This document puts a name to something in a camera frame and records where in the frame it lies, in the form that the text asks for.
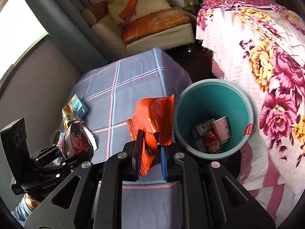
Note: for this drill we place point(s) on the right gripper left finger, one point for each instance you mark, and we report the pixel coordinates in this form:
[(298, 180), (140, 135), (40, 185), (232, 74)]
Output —
[(90, 197)]

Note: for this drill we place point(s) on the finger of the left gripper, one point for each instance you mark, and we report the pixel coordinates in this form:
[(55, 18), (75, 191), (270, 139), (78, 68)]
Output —
[(66, 165), (46, 156)]

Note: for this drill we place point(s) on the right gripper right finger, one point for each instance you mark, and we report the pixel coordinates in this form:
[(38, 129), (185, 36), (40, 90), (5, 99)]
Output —
[(211, 195)]

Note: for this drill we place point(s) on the pink foil snack wrapper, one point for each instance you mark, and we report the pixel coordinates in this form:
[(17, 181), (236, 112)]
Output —
[(76, 140)]

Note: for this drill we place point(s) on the yellow snack bag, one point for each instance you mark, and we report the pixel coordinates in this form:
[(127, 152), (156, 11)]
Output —
[(68, 116)]

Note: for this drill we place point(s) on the teal milk carton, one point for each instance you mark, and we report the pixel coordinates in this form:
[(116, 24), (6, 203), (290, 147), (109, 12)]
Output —
[(78, 106)]

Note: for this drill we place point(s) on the red cola can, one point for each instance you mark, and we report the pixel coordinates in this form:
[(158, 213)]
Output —
[(211, 142)]

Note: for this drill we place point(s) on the white paper cup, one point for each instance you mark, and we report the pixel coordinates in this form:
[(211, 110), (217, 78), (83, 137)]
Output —
[(199, 130)]

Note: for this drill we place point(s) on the pink paper cup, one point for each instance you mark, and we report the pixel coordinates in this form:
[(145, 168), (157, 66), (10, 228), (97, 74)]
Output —
[(221, 129)]

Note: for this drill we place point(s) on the orange snack wrapper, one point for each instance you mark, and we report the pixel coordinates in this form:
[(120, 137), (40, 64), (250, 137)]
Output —
[(154, 117)]

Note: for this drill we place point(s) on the blue sleeve forearm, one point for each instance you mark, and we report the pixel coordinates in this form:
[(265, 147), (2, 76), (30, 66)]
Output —
[(22, 211)]

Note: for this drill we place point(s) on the teal trash bin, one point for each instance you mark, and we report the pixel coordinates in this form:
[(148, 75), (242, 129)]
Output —
[(213, 99)]

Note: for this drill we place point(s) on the person's left hand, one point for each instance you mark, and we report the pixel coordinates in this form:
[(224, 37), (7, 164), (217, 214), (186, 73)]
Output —
[(30, 202)]

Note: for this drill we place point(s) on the beige sofa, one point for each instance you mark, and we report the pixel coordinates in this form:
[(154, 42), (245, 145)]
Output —
[(110, 34)]

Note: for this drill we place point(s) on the grey blue curtain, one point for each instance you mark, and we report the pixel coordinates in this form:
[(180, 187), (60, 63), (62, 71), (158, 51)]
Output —
[(63, 21)]

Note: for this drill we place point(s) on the pink floral quilt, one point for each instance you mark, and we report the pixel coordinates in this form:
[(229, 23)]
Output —
[(259, 46)]

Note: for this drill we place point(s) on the yellow orange plush pillow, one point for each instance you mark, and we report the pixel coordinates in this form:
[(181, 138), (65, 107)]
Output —
[(120, 10)]

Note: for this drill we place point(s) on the orange leather seat cushion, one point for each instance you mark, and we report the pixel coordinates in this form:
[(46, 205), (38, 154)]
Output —
[(154, 23)]

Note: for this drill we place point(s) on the beige pillow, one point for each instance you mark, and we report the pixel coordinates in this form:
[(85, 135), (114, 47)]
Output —
[(147, 7)]

